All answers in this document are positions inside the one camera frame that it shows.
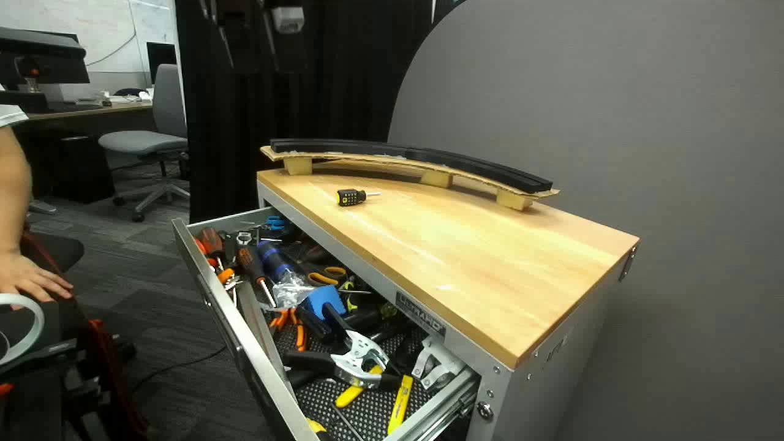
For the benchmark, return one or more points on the open metal tool drawer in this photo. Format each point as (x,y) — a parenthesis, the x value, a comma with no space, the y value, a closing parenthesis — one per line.
(246,326)

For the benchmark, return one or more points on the small black object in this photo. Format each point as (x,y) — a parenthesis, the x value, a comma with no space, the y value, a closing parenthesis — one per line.
(351,196)

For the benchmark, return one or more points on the wooden office desk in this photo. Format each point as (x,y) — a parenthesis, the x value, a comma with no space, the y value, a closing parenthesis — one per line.
(81,111)

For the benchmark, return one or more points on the black computer monitor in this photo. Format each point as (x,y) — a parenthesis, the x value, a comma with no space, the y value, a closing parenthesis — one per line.
(159,57)

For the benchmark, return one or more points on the grey office chair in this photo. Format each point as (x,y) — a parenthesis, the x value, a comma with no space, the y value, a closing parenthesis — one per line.
(155,139)

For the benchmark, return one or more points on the grey metal tool cabinet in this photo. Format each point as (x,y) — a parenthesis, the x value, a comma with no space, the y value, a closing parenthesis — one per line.
(490,269)

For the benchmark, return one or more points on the blue plastic clamp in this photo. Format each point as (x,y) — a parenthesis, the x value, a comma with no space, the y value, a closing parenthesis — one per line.
(322,301)

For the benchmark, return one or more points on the white box device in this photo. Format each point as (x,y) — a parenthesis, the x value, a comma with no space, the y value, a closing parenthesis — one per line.
(286,17)

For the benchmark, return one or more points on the black desktop printer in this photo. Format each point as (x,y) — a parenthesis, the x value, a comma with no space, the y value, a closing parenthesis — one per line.
(39,61)

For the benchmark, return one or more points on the black under-desk cabinet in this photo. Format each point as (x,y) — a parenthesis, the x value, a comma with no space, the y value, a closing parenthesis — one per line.
(70,168)

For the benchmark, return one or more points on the black equipment stand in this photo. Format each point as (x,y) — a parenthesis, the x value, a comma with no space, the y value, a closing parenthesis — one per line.
(74,375)

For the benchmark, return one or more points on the person's bare hand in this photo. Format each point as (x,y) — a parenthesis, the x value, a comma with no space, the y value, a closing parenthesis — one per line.
(28,275)

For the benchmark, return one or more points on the person's bare forearm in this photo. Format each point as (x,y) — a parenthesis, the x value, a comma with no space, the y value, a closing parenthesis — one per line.
(10,196)

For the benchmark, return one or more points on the black curtain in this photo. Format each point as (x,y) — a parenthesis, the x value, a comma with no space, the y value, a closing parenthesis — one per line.
(246,89)

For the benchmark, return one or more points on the grey partition panel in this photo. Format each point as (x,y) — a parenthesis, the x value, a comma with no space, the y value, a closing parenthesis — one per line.
(653,122)

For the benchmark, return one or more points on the curved black-topped wooden rail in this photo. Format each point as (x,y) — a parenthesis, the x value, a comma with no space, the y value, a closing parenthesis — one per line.
(457,162)

